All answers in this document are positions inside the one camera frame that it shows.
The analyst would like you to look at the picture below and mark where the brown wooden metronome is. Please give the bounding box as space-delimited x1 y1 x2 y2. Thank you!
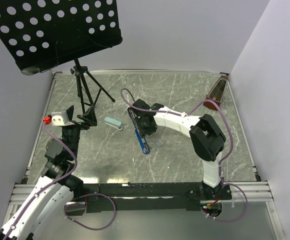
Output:
205 75 229 106

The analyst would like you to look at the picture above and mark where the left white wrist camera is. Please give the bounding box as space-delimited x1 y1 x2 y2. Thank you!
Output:
43 111 74 127

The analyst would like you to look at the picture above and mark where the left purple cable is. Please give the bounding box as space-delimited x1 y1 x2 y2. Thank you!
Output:
2 122 78 240

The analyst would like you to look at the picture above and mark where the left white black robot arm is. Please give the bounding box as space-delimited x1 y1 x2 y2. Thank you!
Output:
0 105 97 240

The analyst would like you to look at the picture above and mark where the blue black stapler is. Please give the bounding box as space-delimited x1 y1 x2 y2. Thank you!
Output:
127 107 150 155

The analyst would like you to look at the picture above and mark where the aluminium frame rail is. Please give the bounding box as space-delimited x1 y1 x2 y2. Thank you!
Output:
233 181 274 202

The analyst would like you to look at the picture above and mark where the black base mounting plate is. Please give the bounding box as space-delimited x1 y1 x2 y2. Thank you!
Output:
66 182 232 213

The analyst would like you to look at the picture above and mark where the light blue white stapler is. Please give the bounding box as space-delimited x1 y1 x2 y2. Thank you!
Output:
104 116 124 130

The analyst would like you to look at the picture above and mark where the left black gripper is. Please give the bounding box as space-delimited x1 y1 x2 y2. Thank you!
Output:
62 104 97 158

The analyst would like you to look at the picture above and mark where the staple strip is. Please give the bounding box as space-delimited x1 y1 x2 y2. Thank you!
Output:
151 140 163 150

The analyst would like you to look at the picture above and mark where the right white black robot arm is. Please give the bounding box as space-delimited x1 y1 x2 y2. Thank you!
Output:
127 99 226 199

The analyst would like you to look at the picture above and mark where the black music stand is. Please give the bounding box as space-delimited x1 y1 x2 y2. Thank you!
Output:
0 0 124 113

